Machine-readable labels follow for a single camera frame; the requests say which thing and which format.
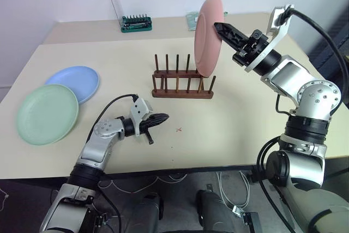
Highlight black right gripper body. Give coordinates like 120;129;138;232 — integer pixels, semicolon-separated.
232;29;270;68

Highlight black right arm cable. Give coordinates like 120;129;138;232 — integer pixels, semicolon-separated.
282;8;349;86

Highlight thick white cable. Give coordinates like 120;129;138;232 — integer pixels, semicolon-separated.
216;171;252;212

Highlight green screwdriver bit set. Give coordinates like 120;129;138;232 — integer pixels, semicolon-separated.
110;0;153;34

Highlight wooden dish rack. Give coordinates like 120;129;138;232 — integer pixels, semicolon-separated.
151;53;217;99

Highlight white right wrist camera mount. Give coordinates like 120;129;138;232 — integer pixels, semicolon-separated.
244;4;296;73

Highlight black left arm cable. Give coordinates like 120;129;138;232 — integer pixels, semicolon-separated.
86;94;140;146

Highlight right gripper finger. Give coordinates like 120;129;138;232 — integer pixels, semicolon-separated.
221;35;245;52
213;21;250;46

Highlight dark blue chair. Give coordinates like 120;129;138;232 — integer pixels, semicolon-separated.
305;5;349;62

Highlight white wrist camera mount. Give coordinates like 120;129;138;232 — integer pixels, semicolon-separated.
244;4;296;73
130;98;151;125

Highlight green plate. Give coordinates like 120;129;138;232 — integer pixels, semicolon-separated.
16;83;80;145

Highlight blue plate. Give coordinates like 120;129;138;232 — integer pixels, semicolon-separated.
44;65;100;105

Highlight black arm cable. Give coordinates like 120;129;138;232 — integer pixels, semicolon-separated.
282;8;349;86
86;94;140;146

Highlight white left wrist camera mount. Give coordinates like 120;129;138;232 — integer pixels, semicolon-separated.
130;98;151;125

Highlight black right shoulder cable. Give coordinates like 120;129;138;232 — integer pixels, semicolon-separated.
256;134;291;233

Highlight thin white wire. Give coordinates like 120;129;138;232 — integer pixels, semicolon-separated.
98;173;193;190

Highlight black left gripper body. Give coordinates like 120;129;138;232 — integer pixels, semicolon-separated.
135;116;155;146

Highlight pink plate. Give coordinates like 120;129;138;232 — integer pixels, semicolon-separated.
194;0;226;77

